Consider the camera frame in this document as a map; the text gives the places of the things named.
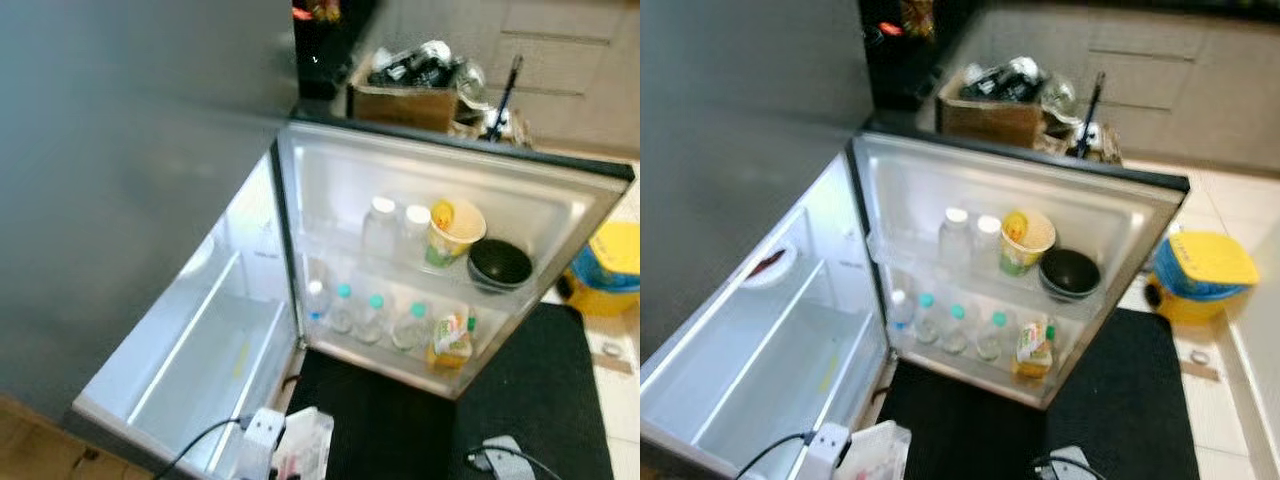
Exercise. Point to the yellow cup noodle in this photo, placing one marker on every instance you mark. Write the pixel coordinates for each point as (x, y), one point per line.
(1025, 250)
(452, 240)

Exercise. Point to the large black carpet mat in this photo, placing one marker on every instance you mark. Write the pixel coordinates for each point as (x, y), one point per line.
(1120, 420)
(520, 400)

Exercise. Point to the yellow oil bottle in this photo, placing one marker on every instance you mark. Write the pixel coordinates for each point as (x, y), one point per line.
(1034, 350)
(452, 342)

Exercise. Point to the black induction stove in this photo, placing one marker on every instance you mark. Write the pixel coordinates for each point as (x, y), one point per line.
(900, 70)
(325, 60)

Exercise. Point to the white cap clear bottle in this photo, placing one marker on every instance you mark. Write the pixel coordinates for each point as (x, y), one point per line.
(415, 235)
(955, 240)
(380, 230)
(988, 245)

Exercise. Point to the black bowl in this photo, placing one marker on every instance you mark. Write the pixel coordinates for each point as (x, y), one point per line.
(1070, 273)
(500, 265)

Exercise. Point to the clear container white lid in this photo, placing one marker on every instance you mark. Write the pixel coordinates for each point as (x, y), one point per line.
(310, 445)
(885, 452)

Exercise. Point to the brown cardboard box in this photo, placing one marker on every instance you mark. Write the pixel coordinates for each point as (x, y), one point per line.
(400, 108)
(990, 122)

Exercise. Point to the small tape roll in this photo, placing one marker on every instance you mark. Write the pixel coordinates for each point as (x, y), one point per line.
(604, 350)
(1192, 358)

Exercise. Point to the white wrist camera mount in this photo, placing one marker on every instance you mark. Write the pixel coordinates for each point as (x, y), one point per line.
(825, 450)
(1065, 465)
(503, 455)
(262, 440)

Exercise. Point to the yellow and blue bucket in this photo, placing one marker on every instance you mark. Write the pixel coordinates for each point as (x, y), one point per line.
(605, 270)
(1200, 280)

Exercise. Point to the dark red chili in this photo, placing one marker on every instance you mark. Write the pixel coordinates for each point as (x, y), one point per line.
(768, 265)

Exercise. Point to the black crumpled bags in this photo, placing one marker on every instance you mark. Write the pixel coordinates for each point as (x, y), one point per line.
(1000, 82)
(410, 70)

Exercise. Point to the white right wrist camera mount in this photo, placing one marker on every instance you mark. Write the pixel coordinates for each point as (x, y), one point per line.
(1065, 465)
(503, 455)

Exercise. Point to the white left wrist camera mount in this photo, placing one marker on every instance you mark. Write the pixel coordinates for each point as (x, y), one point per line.
(262, 440)
(825, 450)

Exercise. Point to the beige kitchen cabinet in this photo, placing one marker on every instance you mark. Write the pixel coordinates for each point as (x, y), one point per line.
(560, 70)
(1180, 80)

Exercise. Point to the small blue label bottle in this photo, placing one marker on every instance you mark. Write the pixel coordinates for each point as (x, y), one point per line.
(901, 312)
(316, 305)

